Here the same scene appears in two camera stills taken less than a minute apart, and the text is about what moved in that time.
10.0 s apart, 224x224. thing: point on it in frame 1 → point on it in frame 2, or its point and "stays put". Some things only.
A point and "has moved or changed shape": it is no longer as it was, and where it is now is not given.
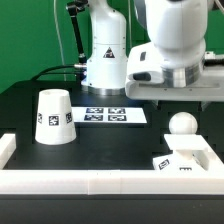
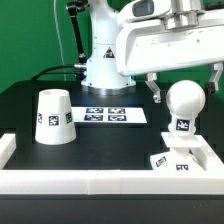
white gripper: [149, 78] → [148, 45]
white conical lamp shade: [55, 124] stays put
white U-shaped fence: [21, 181] stays put
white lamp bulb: [183, 123] has moved or changed shape
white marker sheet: [108, 115] stays put
